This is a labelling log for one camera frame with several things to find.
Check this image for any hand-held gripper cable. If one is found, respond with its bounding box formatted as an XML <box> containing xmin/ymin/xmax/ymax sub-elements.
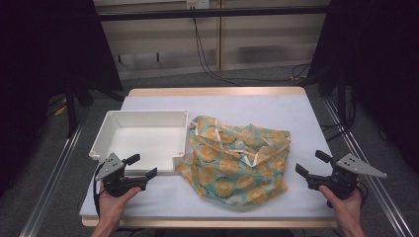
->
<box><xmin>357</xmin><ymin>181</ymin><xmax>370</xmax><ymax>206</ymax></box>
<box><xmin>93</xmin><ymin>162</ymin><xmax>103</xmax><ymax>218</ymax></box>

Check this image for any white wall socket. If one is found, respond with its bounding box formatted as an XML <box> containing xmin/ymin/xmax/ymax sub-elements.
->
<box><xmin>186</xmin><ymin>0</ymin><xmax>210</xmax><ymax>10</ymax></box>

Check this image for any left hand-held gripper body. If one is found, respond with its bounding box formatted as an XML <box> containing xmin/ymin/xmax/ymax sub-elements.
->
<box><xmin>94</xmin><ymin>152</ymin><xmax>148</xmax><ymax>198</ymax></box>

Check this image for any right hand-held gripper cable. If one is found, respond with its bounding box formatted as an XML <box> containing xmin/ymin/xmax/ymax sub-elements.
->
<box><xmin>357</xmin><ymin>181</ymin><xmax>370</xmax><ymax>206</ymax></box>

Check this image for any black horizontal bar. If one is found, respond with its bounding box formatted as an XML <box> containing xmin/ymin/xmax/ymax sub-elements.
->
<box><xmin>98</xmin><ymin>5</ymin><xmax>331</xmax><ymax>22</ymax></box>

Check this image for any small yellow object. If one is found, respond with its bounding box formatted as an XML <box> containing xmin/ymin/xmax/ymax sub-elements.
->
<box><xmin>53</xmin><ymin>104</ymin><xmax>68</xmax><ymax>118</ymax></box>

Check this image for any wooden table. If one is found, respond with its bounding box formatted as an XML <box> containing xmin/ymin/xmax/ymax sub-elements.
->
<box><xmin>81</xmin><ymin>86</ymin><xmax>338</xmax><ymax>229</ymax></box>

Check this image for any black stand leg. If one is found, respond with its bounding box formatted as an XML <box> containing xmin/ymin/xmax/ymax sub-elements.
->
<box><xmin>63</xmin><ymin>78</ymin><xmax>81</xmax><ymax>138</ymax></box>

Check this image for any person's right hand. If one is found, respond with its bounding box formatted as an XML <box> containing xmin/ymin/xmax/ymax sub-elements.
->
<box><xmin>318</xmin><ymin>185</ymin><xmax>364</xmax><ymax>229</ymax></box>

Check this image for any metal frame rail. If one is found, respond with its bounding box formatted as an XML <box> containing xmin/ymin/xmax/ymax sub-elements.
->
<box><xmin>323</xmin><ymin>98</ymin><xmax>415</xmax><ymax>237</ymax></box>
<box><xmin>19</xmin><ymin>121</ymin><xmax>85</xmax><ymax>237</ymax></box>

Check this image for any black curtain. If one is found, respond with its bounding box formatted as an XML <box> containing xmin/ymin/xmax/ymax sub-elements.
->
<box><xmin>0</xmin><ymin>0</ymin><xmax>124</xmax><ymax>198</ymax></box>
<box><xmin>306</xmin><ymin>0</ymin><xmax>419</xmax><ymax>174</ymax></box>

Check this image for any beige wooden cabinet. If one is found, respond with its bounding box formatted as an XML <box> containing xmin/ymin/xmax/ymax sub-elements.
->
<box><xmin>93</xmin><ymin>0</ymin><xmax>331</xmax><ymax>81</ymax></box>

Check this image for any person's left hand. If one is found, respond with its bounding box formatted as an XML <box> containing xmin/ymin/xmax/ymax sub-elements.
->
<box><xmin>98</xmin><ymin>186</ymin><xmax>143</xmax><ymax>227</ymax></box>

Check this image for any white table mat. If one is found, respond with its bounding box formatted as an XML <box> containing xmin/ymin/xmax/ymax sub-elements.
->
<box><xmin>79</xmin><ymin>94</ymin><xmax>338</xmax><ymax>220</ymax></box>

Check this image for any black floor cable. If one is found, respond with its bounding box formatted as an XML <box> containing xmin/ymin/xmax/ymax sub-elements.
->
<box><xmin>192</xmin><ymin>18</ymin><xmax>312</xmax><ymax>88</ymax></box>
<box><xmin>320</xmin><ymin>93</ymin><xmax>358</xmax><ymax>142</ymax></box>

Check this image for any white plastic tray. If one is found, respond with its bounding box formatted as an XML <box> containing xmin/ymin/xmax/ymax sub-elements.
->
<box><xmin>88</xmin><ymin>109</ymin><xmax>191</xmax><ymax>176</ymax></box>

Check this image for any left hand-held gripper cable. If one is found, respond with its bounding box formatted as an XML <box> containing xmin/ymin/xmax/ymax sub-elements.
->
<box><xmin>93</xmin><ymin>162</ymin><xmax>103</xmax><ymax>218</ymax></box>

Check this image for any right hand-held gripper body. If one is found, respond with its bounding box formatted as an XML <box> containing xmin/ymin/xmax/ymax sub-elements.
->
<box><xmin>305</xmin><ymin>153</ymin><xmax>388</xmax><ymax>200</ymax></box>

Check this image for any green orange-print cloth bag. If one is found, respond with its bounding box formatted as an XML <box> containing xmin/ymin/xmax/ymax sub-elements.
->
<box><xmin>174</xmin><ymin>115</ymin><xmax>293</xmax><ymax>207</ymax></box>

